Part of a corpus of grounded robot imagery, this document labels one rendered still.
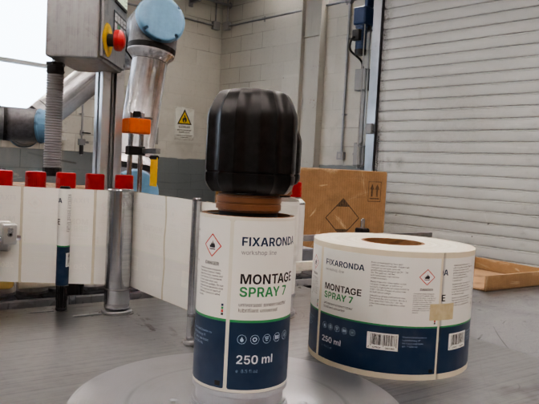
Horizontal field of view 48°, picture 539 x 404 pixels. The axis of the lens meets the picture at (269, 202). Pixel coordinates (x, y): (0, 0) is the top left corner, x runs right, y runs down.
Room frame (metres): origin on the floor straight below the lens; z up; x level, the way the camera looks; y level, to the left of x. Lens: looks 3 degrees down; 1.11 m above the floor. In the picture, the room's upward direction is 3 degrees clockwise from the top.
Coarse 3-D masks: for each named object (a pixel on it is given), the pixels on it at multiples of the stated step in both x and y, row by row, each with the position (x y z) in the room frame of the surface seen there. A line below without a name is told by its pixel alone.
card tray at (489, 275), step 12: (480, 264) 1.88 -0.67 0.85; (492, 264) 1.84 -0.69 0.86; (504, 264) 1.81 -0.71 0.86; (516, 264) 1.78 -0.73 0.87; (480, 276) 1.74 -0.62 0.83; (492, 276) 1.53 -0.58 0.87; (504, 276) 1.56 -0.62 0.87; (516, 276) 1.59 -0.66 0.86; (528, 276) 1.62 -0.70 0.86; (480, 288) 1.54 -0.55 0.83; (492, 288) 1.54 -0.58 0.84; (504, 288) 1.56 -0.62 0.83; (516, 288) 1.59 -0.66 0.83
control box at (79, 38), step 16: (48, 0) 1.07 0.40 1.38; (64, 0) 1.07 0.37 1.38; (80, 0) 1.07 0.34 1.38; (96, 0) 1.07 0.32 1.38; (112, 0) 1.12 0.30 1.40; (48, 16) 1.07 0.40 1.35; (64, 16) 1.07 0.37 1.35; (80, 16) 1.07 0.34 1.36; (96, 16) 1.07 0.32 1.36; (112, 16) 1.13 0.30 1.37; (48, 32) 1.07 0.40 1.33; (64, 32) 1.07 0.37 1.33; (80, 32) 1.07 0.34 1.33; (96, 32) 1.07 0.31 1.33; (112, 32) 1.13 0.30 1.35; (48, 48) 1.07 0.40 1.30; (64, 48) 1.07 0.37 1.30; (80, 48) 1.07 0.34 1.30; (96, 48) 1.07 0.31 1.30; (112, 48) 1.14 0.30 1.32; (80, 64) 1.14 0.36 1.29; (96, 64) 1.13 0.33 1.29; (112, 64) 1.16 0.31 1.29
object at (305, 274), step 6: (300, 276) 1.32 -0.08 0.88; (306, 276) 1.32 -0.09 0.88; (132, 288) 1.10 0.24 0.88; (18, 294) 1.00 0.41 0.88; (42, 294) 1.01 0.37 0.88; (48, 294) 1.01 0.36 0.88; (54, 294) 1.01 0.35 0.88; (84, 294) 1.03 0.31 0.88; (0, 300) 0.96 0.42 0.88; (6, 300) 0.96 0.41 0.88; (12, 300) 0.97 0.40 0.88
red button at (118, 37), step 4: (116, 32) 1.09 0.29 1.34; (120, 32) 1.09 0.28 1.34; (108, 36) 1.09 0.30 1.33; (112, 36) 1.09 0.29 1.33; (116, 36) 1.08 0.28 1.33; (120, 36) 1.09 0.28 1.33; (124, 36) 1.10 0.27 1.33; (108, 40) 1.09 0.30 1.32; (112, 40) 1.09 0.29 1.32; (116, 40) 1.08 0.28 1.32; (120, 40) 1.09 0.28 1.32; (124, 40) 1.10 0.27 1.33; (108, 44) 1.10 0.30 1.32; (112, 44) 1.10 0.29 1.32; (116, 44) 1.09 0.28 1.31; (120, 44) 1.09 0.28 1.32; (124, 44) 1.11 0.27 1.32; (116, 48) 1.09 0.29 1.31; (120, 48) 1.10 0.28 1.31
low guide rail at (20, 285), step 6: (300, 264) 1.29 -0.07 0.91; (306, 264) 1.30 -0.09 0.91; (312, 264) 1.31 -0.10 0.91; (300, 270) 1.29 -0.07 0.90; (306, 270) 1.30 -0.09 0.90; (18, 282) 0.97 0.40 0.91; (24, 282) 0.97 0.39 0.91; (18, 288) 0.97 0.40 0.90; (24, 288) 0.97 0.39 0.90; (30, 288) 0.98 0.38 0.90
